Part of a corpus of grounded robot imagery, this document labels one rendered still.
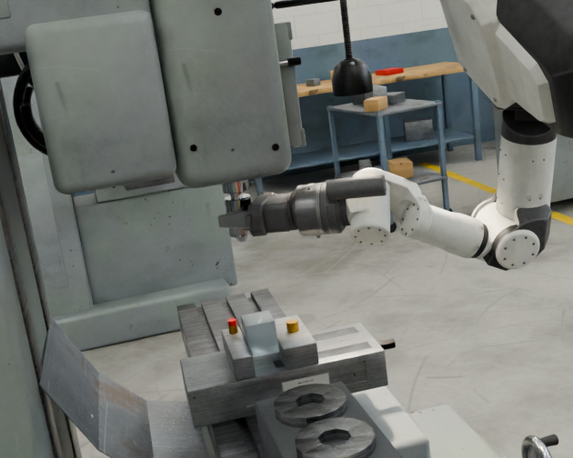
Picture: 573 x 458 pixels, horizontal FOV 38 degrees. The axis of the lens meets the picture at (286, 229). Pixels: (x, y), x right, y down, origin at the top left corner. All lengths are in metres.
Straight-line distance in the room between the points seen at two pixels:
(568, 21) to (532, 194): 0.48
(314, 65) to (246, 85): 6.83
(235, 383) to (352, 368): 0.21
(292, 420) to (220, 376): 0.47
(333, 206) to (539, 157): 0.35
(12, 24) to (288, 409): 0.68
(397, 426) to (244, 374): 0.30
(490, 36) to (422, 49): 7.39
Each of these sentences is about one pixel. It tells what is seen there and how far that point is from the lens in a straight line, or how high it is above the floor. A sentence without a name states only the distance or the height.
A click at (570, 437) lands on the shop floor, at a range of 3.16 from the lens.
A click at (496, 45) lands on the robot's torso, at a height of 1.49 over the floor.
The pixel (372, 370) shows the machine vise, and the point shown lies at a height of 0.94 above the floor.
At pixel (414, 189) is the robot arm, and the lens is 1.43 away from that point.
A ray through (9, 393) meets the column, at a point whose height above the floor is 1.09.
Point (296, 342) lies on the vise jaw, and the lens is 1.44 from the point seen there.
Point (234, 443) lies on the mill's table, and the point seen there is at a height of 0.91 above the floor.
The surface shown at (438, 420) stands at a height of 0.71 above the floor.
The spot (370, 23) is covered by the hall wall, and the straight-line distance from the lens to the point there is 8.31.
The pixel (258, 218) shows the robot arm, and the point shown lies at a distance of 1.38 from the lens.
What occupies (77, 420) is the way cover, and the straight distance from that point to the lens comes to 1.40.
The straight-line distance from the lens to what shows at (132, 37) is 1.28.
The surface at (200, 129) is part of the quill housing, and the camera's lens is 1.32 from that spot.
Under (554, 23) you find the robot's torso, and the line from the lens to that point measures 1.04.
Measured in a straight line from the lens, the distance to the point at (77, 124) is 1.29.
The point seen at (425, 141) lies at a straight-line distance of 7.87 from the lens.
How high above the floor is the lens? 1.57
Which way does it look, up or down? 15 degrees down
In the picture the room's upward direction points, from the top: 8 degrees counter-clockwise
